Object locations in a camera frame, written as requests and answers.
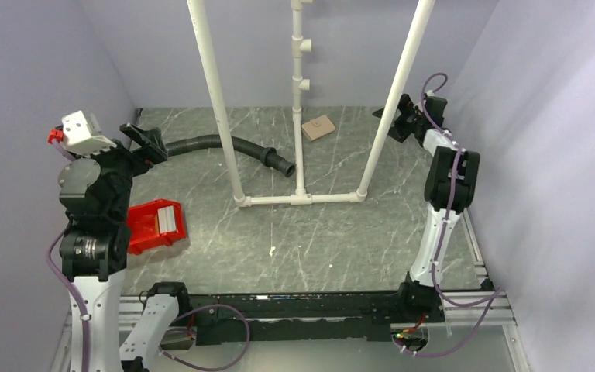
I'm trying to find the white PVC pipe frame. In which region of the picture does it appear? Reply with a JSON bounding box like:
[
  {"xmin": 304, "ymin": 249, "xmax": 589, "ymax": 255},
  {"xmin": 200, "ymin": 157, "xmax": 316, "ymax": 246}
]
[{"xmin": 187, "ymin": 0, "xmax": 435, "ymax": 207}]

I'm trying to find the white cards stack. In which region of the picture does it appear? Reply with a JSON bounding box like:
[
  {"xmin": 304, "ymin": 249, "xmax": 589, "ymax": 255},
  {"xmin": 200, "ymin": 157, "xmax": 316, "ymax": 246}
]
[{"xmin": 157, "ymin": 205, "xmax": 177, "ymax": 234}]

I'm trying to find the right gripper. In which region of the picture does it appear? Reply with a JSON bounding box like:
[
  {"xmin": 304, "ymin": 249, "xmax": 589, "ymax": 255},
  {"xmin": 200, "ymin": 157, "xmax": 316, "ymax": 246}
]
[{"xmin": 371, "ymin": 95, "xmax": 424, "ymax": 143}]

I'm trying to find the purple cable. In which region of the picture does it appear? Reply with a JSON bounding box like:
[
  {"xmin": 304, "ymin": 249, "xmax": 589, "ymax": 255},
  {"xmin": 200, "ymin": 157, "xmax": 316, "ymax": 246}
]
[
  {"xmin": 392, "ymin": 72, "xmax": 507, "ymax": 359},
  {"xmin": 46, "ymin": 220, "xmax": 251, "ymax": 372}
]

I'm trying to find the red plastic bin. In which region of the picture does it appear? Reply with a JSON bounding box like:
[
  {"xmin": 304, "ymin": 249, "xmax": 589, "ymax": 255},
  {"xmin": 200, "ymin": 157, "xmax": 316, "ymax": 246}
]
[{"xmin": 126, "ymin": 198, "xmax": 188, "ymax": 255}]

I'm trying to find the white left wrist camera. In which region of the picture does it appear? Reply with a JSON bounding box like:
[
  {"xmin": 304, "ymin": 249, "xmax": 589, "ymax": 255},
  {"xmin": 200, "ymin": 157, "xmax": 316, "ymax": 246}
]
[{"xmin": 47, "ymin": 110, "xmax": 116, "ymax": 156}]

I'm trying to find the black corrugated hose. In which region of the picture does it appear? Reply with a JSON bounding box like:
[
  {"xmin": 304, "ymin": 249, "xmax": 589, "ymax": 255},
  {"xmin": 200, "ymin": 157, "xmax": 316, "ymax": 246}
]
[{"xmin": 163, "ymin": 134, "xmax": 297, "ymax": 179}]

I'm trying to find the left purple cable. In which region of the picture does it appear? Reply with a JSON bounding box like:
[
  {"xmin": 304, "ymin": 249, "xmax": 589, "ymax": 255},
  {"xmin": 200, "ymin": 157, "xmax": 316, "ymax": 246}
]
[{"xmin": 46, "ymin": 220, "xmax": 251, "ymax": 372}]

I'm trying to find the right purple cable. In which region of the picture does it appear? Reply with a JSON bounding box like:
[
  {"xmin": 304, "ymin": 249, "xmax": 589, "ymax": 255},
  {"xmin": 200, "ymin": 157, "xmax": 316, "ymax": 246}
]
[{"xmin": 392, "ymin": 72, "xmax": 507, "ymax": 359}]

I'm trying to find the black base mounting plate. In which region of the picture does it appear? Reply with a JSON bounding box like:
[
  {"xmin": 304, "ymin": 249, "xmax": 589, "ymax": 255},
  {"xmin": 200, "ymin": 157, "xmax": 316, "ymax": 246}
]
[{"xmin": 139, "ymin": 281, "xmax": 445, "ymax": 346}]

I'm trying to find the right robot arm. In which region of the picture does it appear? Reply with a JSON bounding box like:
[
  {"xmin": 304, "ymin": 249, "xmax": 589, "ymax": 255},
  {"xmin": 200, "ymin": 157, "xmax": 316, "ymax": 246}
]
[{"xmin": 388, "ymin": 94, "xmax": 480, "ymax": 294}]

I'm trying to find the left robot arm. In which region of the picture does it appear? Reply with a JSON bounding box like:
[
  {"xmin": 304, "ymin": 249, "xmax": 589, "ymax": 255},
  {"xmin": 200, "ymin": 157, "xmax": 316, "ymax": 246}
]
[{"xmin": 50, "ymin": 116, "xmax": 192, "ymax": 371}]

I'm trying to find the aluminium extrusion rail frame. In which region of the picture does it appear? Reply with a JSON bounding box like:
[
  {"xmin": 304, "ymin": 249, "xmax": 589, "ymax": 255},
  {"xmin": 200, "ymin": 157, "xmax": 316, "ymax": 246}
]
[{"xmin": 50, "ymin": 208, "xmax": 535, "ymax": 372}]

